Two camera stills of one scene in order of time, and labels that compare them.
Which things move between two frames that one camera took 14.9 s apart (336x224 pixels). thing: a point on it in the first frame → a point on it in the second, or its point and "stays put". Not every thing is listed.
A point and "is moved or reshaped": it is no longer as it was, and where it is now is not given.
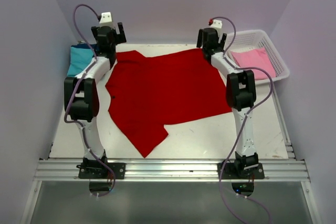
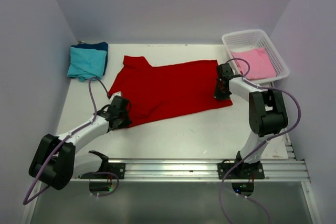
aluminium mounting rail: [172, 170] stays put
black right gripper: [223, 41] → [220, 92]
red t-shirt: [146, 93] is moved or reshaped
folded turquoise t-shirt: [79, 57] stays put
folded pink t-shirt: [256, 57] stays put
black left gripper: [120, 35] → [119, 120]
